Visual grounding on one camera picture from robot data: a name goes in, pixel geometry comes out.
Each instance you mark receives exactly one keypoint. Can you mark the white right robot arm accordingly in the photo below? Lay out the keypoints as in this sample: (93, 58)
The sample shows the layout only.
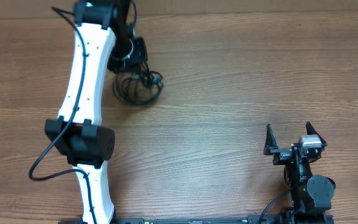
(310, 194)

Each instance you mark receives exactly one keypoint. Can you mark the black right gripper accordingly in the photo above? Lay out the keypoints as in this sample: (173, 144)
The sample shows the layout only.
(281, 154)

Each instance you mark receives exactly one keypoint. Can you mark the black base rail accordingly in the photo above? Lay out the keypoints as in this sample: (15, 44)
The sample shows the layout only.
(251, 219)

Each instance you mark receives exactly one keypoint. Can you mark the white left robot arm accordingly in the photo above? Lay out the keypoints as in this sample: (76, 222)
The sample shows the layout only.
(104, 41)

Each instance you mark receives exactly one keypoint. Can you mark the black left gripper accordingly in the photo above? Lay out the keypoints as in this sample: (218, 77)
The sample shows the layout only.
(136, 65)

